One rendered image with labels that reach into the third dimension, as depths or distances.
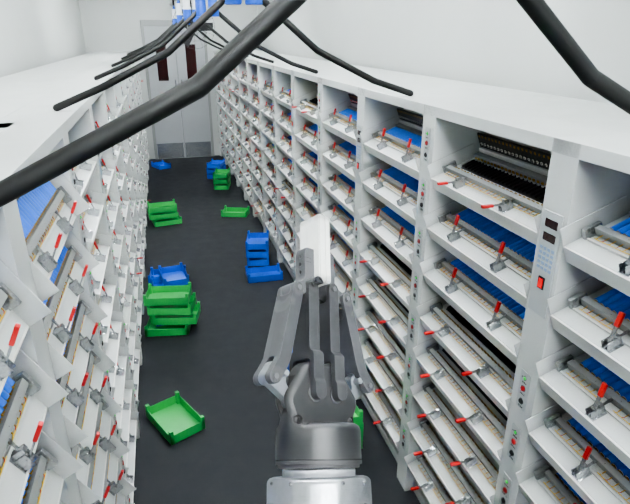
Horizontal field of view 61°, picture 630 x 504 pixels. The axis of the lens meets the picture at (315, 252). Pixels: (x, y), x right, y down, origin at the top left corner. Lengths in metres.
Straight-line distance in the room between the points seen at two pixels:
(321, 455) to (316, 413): 0.04
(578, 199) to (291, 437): 1.08
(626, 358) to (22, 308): 1.25
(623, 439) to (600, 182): 0.59
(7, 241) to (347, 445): 0.80
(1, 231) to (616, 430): 1.36
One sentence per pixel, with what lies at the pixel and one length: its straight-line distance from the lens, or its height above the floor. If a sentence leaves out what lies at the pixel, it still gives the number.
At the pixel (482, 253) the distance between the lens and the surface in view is 1.81.
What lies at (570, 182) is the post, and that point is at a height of 1.64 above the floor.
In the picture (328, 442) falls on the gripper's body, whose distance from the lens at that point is 0.46.
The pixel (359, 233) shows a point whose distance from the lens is 2.75.
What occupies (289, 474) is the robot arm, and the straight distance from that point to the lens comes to 0.48.
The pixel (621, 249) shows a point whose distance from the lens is 1.41.
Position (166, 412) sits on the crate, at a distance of 3.25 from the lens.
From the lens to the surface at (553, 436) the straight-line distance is 1.70.
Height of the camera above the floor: 1.97
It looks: 22 degrees down
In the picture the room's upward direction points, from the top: straight up
